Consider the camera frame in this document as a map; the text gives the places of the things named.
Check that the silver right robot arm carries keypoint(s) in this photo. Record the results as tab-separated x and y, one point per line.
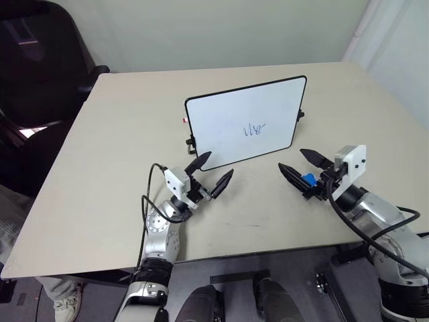
385	214

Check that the person's white shoe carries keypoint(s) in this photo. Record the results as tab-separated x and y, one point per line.
67	305

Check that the blue whiteboard eraser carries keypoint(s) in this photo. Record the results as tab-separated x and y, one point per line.
309	179

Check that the dark rounded shape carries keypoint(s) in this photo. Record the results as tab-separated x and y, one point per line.
201	303
276	302

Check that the person's grey trouser leg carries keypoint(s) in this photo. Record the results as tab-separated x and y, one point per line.
53	285

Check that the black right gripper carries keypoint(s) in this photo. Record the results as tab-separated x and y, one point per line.
330	179

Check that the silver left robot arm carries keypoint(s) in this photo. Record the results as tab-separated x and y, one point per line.
161	241

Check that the black office chair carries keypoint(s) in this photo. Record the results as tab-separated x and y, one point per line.
43	67

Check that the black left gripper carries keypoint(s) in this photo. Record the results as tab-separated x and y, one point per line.
195	188

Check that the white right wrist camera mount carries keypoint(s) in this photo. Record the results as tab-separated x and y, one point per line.
355	161

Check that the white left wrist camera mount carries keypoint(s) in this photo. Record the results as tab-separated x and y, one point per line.
176	182

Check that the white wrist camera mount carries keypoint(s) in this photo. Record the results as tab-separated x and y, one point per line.
176	182
355	161

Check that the black-framed whiteboard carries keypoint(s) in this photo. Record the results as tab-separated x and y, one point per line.
234	110

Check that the black flat floor bar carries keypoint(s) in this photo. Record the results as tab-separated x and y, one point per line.
231	276

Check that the black metal rod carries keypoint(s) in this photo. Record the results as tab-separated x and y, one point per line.
326	288

